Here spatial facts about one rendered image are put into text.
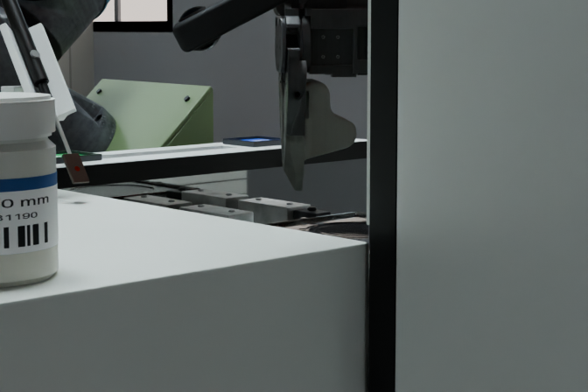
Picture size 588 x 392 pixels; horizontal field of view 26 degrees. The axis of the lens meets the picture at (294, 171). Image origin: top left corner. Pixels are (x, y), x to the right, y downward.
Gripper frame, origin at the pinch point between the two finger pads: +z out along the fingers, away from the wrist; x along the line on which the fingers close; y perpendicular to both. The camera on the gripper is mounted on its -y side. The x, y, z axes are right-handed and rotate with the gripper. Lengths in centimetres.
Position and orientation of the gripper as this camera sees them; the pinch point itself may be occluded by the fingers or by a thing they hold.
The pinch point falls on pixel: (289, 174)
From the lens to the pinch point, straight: 106.9
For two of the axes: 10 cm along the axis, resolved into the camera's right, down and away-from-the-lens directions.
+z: 0.0, 9.9, 1.2
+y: 10.0, -0.1, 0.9
